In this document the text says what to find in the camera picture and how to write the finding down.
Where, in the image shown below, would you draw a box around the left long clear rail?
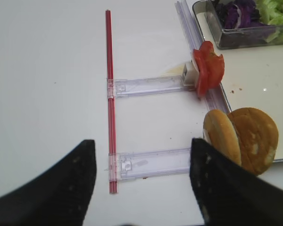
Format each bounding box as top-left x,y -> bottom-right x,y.
175,0 -> 232,113

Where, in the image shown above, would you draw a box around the cream metal tray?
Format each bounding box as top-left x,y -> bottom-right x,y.
192,0 -> 283,163

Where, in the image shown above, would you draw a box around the front tomato slice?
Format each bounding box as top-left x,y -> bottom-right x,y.
193,49 -> 208,98

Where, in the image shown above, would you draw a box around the bun half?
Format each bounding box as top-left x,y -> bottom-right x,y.
227,107 -> 279,176
203,109 -> 241,166

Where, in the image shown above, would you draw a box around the clear rail by tomatoes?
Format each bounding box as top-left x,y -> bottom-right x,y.
107,75 -> 195,98

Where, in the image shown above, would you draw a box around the tomato slice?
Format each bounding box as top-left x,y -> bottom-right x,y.
200,41 -> 225,89
193,49 -> 208,98

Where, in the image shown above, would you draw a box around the white pusher block by tomatoes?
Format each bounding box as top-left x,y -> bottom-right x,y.
182,61 -> 199,86

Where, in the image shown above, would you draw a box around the rear tomato slice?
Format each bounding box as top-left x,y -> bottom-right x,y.
200,41 -> 225,89

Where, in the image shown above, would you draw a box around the green lettuce leaves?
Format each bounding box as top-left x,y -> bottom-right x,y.
256,0 -> 283,44

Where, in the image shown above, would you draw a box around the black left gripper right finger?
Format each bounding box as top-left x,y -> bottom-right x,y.
189,138 -> 283,226

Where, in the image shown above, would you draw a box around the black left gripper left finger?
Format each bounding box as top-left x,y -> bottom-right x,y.
0,140 -> 96,226

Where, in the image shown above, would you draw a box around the left red plastic strip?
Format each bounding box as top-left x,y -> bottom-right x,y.
105,10 -> 117,194

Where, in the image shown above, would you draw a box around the purple cabbage pieces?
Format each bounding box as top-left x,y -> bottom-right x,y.
211,0 -> 264,30

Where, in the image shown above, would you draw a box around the clear rail by bun bottoms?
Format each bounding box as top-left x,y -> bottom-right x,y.
107,147 -> 191,182

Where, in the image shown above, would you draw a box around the clear plastic salad box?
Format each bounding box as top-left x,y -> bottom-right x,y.
205,0 -> 283,49

